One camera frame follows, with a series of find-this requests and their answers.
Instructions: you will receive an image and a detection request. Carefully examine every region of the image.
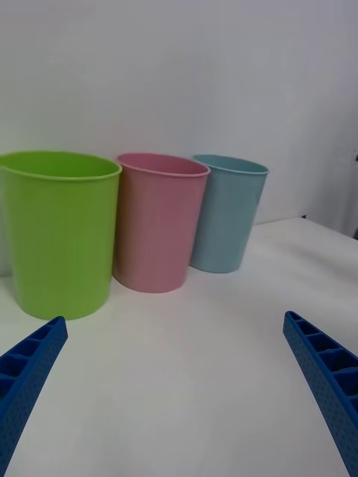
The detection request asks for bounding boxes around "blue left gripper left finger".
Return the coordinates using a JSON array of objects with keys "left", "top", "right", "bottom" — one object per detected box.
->
[{"left": 0, "top": 315, "right": 69, "bottom": 477}]

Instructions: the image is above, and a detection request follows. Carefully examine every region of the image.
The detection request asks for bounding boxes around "green plastic bin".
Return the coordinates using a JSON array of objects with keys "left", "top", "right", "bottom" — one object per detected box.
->
[{"left": 0, "top": 150, "right": 123, "bottom": 321}]

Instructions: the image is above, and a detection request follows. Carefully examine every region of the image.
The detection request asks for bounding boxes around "pale blue plastic bin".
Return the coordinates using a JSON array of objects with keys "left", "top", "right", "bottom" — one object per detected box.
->
[{"left": 189, "top": 154, "right": 269, "bottom": 274}]

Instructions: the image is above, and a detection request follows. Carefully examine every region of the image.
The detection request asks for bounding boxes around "pink plastic bin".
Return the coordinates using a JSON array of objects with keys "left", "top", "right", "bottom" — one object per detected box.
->
[{"left": 113, "top": 151, "right": 212, "bottom": 294}]

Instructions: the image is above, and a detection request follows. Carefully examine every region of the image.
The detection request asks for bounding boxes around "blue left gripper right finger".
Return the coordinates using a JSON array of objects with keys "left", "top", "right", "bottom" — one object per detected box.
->
[{"left": 282, "top": 310, "right": 358, "bottom": 477}]

